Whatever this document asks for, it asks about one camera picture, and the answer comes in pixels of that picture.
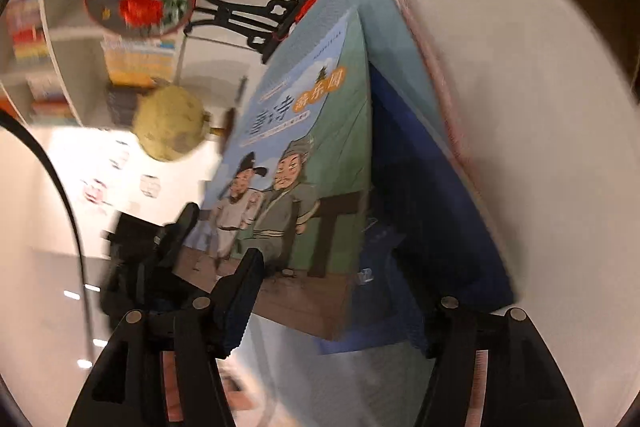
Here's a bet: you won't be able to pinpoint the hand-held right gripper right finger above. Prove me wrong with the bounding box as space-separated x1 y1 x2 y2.
415 294 583 427

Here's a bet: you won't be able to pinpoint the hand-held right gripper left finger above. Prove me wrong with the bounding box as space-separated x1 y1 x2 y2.
67 248 266 427

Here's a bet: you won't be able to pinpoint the bright blue thin book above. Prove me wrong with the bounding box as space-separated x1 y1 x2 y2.
317 62 516 355

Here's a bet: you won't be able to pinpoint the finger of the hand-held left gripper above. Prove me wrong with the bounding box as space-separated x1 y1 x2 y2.
157 202 201 272

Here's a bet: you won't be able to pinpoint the wall sticker decals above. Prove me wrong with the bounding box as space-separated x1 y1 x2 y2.
80 139 166 212

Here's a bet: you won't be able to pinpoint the beige globe on wooden base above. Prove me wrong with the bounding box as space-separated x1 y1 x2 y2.
132 86 238 164

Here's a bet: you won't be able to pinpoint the black cable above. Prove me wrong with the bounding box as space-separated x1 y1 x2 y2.
0 111 103 358

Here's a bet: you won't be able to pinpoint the light blue cartoon book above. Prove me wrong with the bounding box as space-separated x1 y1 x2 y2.
172 4 375 342

